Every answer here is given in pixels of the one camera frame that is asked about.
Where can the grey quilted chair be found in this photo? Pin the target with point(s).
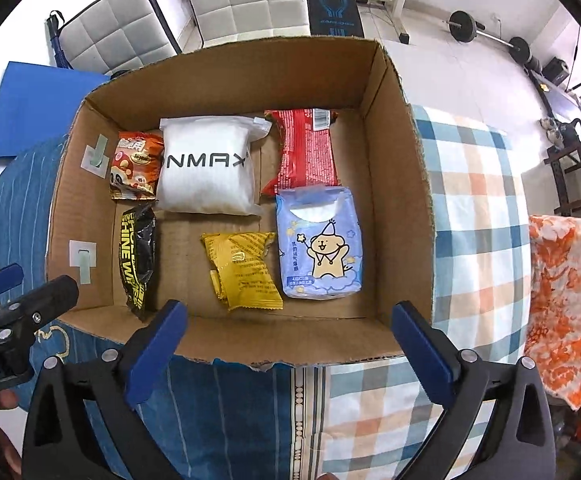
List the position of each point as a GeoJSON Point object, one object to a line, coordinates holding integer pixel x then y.
{"type": "Point", "coordinates": [115, 30]}

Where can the dark table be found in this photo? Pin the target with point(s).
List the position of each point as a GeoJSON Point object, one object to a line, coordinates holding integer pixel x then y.
{"type": "Point", "coordinates": [565, 105]}

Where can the blue foam mat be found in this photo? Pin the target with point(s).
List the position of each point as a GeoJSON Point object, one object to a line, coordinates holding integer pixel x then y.
{"type": "Point", "coordinates": [35, 105]}

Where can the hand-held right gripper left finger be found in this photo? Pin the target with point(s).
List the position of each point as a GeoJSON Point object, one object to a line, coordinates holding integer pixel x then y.
{"type": "Point", "coordinates": [155, 350]}

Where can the blue striped bed cover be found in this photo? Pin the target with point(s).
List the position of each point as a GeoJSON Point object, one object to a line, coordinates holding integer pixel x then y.
{"type": "Point", "coordinates": [230, 410]}

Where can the white quilted chair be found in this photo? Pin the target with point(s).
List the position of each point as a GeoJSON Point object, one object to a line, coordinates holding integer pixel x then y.
{"type": "Point", "coordinates": [243, 0]}

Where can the black bench pad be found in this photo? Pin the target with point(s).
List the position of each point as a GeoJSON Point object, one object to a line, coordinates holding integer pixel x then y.
{"type": "Point", "coordinates": [333, 10]}

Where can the yellow snack packet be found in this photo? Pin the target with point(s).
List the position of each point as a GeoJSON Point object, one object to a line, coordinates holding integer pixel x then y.
{"type": "Point", "coordinates": [243, 270]}

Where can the blue cartoon tissue pack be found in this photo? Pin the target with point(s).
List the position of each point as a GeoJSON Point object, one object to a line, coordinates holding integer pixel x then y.
{"type": "Point", "coordinates": [320, 255]}

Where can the dark wooden chair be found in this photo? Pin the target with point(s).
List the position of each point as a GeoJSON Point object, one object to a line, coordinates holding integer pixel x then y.
{"type": "Point", "coordinates": [575, 170]}

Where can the plaid bed sheet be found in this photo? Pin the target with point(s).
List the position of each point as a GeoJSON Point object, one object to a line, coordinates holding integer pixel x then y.
{"type": "Point", "coordinates": [470, 240]}

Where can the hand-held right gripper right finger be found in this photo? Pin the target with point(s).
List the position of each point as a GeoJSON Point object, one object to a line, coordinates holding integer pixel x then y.
{"type": "Point", "coordinates": [420, 355]}

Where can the black speaker box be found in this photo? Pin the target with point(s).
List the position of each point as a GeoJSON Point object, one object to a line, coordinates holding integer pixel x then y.
{"type": "Point", "coordinates": [555, 72]}

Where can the white shoe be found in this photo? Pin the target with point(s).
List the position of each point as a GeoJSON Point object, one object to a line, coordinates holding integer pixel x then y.
{"type": "Point", "coordinates": [547, 125]}
{"type": "Point", "coordinates": [560, 133]}

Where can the white soft packet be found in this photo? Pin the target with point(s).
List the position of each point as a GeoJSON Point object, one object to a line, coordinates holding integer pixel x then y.
{"type": "Point", "coordinates": [205, 180]}

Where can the cardboard box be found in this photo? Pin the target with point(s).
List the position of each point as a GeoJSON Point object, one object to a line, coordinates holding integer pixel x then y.
{"type": "Point", "coordinates": [395, 185]}

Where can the black wipes packet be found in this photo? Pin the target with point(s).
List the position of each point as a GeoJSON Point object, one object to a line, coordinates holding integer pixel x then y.
{"type": "Point", "coordinates": [138, 260]}

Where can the person's left hand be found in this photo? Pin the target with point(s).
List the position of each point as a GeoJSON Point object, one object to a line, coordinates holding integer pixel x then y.
{"type": "Point", "coordinates": [3, 447]}

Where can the orange floral blanket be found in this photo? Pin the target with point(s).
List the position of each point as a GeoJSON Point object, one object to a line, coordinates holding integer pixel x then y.
{"type": "Point", "coordinates": [570, 300]}

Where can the red snack packet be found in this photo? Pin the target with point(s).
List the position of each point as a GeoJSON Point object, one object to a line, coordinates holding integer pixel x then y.
{"type": "Point", "coordinates": [305, 155]}

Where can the short barbell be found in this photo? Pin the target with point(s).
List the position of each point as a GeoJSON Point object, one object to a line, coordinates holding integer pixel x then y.
{"type": "Point", "coordinates": [463, 25]}

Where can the orange panda snack packet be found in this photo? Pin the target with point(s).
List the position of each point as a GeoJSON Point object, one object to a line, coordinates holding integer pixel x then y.
{"type": "Point", "coordinates": [133, 165]}

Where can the white weight bench rack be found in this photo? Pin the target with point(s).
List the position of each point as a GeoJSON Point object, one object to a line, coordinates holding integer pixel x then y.
{"type": "Point", "coordinates": [400, 5]}

